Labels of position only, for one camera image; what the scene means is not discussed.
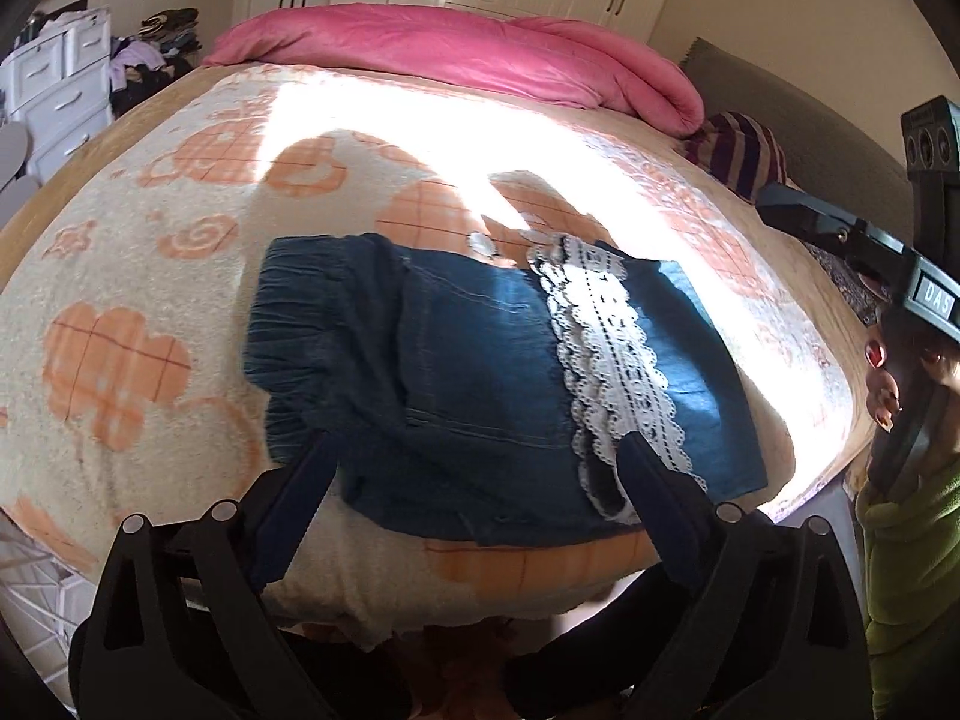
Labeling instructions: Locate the person's right hand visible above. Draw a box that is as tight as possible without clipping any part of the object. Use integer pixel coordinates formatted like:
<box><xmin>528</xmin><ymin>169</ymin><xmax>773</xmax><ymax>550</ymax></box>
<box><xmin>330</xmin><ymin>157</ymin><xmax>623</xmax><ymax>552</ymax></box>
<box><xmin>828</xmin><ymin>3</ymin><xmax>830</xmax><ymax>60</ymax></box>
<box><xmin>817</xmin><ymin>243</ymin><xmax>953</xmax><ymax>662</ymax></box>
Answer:
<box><xmin>861</xmin><ymin>337</ymin><xmax>960</xmax><ymax>437</ymax></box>

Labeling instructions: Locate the white drawer cabinet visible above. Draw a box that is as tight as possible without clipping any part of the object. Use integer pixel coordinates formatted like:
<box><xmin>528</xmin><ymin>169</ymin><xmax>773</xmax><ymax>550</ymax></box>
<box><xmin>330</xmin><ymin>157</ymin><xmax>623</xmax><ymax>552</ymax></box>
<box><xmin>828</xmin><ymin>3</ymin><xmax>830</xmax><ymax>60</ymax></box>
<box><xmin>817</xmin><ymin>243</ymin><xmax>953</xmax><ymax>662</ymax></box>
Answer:
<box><xmin>0</xmin><ymin>7</ymin><xmax>115</xmax><ymax>182</ymax></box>

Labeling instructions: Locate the grey upholstered headboard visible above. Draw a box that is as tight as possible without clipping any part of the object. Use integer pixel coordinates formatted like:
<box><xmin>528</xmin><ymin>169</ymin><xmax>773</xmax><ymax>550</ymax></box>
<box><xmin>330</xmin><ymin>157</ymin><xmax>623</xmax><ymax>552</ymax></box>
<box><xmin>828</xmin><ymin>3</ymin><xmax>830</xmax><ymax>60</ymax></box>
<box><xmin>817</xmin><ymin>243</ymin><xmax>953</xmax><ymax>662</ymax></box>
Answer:
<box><xmin>679</xmin><ymin>37</ymin><xmax>920</xmax><ymax>241</ymax></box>

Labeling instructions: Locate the white lattice basket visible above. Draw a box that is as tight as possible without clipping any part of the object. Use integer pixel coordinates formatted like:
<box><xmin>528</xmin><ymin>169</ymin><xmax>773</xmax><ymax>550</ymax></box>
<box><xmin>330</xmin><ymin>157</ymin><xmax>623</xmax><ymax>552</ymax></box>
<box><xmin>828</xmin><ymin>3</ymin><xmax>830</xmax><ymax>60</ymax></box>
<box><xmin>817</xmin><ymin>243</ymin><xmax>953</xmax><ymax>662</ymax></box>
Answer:
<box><xmin>0</xmin><ymin>521</ymin><xmax>80</xmax><ymax>620</ymax></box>

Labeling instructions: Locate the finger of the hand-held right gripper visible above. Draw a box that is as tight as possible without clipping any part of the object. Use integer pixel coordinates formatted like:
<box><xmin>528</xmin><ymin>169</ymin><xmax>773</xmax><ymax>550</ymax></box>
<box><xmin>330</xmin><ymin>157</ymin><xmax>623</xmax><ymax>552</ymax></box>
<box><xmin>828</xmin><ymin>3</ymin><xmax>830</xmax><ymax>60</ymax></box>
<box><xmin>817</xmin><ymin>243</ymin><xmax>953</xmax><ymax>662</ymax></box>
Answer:
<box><xmin>755</xmin><ymin>182</ymin><xmax>917</xmax><ymax>275</ymax></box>

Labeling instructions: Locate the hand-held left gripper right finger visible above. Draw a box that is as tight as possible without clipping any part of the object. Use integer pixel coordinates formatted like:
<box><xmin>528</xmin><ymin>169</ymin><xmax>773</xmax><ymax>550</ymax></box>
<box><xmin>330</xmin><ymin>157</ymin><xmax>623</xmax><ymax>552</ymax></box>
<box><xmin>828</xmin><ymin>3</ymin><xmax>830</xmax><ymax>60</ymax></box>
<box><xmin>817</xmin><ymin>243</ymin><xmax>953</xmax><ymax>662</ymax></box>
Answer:
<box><xmin>616</xmin><ymin>435</ymin><xmax>867</xmax><ymax>720</ymax></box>

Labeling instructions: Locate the pile of clothes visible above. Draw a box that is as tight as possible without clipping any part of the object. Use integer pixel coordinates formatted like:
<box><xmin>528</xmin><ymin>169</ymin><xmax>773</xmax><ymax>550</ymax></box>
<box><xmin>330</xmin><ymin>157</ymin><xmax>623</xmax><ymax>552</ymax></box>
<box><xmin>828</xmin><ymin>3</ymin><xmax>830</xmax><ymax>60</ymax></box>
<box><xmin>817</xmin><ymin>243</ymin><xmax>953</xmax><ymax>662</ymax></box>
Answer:
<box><xmin>109</xmin><ymin>7</ymin><xmax>205</xmax><ymax>119</ymax></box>

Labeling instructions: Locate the blue denim skirt with lace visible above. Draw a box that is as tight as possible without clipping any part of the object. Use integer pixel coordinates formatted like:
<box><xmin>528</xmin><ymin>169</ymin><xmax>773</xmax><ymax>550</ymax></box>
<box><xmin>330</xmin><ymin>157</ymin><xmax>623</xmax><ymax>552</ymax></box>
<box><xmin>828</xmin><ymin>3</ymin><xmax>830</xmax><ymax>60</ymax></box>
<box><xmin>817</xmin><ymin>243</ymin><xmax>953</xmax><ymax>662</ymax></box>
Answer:
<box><xmin>241</xmin><ymin>232</ymin><xmax>768</xmax><ymax>548</ymax></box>

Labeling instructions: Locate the dark patterned cloth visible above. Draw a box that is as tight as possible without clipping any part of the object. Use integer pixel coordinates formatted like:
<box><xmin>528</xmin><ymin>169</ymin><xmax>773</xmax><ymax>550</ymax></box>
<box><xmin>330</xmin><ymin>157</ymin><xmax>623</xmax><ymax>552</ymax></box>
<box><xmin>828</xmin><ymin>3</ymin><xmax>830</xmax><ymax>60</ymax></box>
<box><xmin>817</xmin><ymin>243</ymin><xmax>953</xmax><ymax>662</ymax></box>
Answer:
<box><xmin>811</xmin><ymin>238</ymin><xmax>887</xmax><ymax>325</ymax></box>

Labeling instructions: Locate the cream orange floral blanket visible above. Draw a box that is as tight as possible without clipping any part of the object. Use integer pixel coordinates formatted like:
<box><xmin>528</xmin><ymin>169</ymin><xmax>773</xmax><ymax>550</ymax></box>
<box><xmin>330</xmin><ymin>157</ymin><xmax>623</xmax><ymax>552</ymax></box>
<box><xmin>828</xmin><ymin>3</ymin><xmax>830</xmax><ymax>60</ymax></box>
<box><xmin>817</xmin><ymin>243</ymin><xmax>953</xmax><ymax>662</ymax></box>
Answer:
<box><xmin>0</xmin><ymin>60</ymin><xmax>878</xmax><ymax>650</ymax></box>

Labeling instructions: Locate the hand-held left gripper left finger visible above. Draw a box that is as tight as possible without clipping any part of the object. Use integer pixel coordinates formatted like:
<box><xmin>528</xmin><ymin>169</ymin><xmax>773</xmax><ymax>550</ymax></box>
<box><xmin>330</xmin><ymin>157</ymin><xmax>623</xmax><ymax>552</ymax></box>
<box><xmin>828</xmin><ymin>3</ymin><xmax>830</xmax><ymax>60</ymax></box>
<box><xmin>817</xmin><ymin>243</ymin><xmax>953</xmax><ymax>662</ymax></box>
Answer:
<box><xmin>69</xmin><ymin>429</ymin><xmax>338</xmax><ymax>720</ymax></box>

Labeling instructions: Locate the pink duvet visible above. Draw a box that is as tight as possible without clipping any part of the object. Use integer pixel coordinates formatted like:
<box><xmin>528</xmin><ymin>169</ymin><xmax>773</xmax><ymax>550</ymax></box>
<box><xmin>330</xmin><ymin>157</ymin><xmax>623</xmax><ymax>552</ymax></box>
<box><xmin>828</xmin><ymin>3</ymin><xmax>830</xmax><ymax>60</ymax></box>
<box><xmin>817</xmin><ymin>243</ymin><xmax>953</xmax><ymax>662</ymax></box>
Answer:
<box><xmin>201</xmin><ymin>4</ymin><xmax>706</xmax><ymax>138</ymax></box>

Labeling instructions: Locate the purple striped pillow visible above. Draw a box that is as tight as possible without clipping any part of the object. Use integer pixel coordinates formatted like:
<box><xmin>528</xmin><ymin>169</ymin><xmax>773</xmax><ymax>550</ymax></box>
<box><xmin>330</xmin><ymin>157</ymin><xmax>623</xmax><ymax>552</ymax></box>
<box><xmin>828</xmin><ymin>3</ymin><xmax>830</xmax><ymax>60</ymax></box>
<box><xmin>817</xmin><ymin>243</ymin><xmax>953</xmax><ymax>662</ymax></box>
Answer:
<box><xmin>682</xmin><ymin>111</ymin><xmax>790</xmax><ymax>205</ymax></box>

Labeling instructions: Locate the grey chair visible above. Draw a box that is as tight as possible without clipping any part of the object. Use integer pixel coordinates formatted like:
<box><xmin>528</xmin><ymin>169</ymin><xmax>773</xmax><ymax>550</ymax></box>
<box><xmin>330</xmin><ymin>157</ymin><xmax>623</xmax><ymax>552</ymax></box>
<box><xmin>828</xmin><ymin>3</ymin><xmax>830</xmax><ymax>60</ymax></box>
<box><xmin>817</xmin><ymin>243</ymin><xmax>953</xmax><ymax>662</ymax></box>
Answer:
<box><xmin>0</xmin><ymin>122</ymin><xmax>44</xmax><ymax>220</ymax></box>

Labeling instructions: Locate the person's right forearm green sleeve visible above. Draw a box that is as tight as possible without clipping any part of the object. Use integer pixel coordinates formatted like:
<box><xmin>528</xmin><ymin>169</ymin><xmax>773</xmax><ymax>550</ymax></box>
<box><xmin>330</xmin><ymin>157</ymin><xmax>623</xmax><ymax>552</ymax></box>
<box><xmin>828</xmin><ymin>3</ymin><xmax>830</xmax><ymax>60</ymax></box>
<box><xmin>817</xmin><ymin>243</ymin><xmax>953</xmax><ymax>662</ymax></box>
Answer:
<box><xmin>855</xmin><ymin>456</ymin><xmax>960</xmax><ymax>720</ymax></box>

